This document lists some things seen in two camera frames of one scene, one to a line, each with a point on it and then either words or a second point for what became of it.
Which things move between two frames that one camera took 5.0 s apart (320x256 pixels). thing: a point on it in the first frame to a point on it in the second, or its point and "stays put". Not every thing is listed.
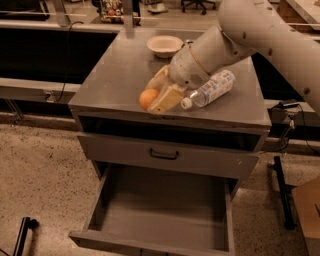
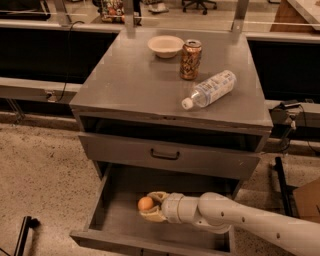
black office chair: x=197 y=3 stays put
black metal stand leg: x=285 y=192 stays put
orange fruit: x=147 y=97 to x=145 y=203
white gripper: x=185 y=69 to x=170 y=206
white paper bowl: x=164 y=46 stays put
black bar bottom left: x=25 y=225 stays put
